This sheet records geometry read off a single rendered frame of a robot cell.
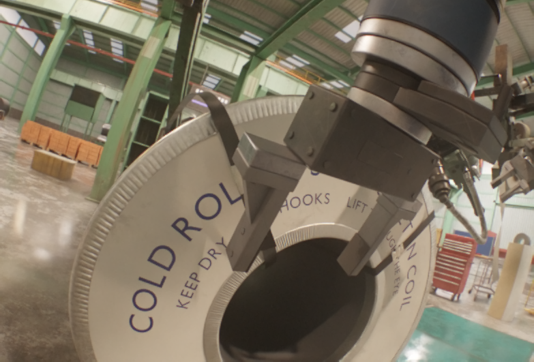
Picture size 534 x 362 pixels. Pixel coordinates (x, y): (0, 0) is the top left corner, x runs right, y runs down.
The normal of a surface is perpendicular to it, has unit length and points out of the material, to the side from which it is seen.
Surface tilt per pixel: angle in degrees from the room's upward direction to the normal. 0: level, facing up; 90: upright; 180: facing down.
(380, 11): 93
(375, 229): 93
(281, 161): 114
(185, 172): 90
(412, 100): 93
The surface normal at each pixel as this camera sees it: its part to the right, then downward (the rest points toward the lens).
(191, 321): 0.40, 0.01
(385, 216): -0.85, -0.26
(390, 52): -0.61, -0.04
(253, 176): 0.33, 0.44
